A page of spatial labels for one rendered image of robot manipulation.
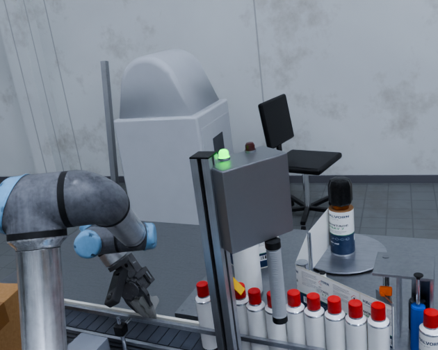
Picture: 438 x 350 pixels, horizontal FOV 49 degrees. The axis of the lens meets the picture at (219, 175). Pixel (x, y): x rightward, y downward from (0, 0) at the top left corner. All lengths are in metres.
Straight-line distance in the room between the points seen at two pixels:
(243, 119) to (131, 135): 1.56
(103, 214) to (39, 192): 0.13
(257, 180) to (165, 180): 2.94
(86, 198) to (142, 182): 3.09
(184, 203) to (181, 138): 0.55
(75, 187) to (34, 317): 0.26
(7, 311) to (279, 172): 0.83
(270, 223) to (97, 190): 0.38
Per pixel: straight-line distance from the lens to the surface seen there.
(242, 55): 5.02
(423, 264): 1.29
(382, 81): 4.84
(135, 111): 3.95
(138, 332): 1.59
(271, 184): 1.06
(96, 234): 1.37
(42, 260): 1.02
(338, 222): 1.78
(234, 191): 1.01
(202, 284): 1.36
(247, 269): 1.59
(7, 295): 1.48
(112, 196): 1.01
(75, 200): 0.98
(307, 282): 1.44
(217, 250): 1.08
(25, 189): 1.01
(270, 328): 1.32
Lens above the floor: 1.77
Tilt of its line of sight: 18 degrees down
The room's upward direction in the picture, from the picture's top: 7 degrees counter-clockwise
